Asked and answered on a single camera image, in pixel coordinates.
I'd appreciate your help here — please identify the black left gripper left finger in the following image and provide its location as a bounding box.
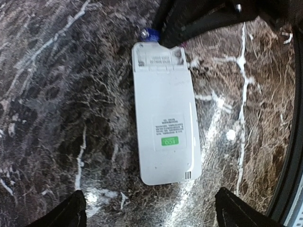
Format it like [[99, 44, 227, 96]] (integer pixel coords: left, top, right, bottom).
[[27, 190, 87, 227]]

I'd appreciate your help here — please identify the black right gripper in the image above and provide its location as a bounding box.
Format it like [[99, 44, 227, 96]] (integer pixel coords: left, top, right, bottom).
[[153, 0, 294, 48]]

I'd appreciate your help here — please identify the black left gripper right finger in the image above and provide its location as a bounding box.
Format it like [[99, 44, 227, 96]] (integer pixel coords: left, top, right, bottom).
[[215, 187, 282, 227]]

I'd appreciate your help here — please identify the blue AAA battery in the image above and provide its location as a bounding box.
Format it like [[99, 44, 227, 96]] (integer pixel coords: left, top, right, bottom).
[[140, 28, 160, 42]]

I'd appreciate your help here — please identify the white remote control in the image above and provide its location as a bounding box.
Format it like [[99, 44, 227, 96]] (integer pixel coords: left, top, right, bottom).
[[132, 42, 202, 185]]

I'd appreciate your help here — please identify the white slotted cable duct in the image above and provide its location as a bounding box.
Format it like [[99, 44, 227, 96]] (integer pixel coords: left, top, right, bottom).
[[284, 204, 303, 227]]

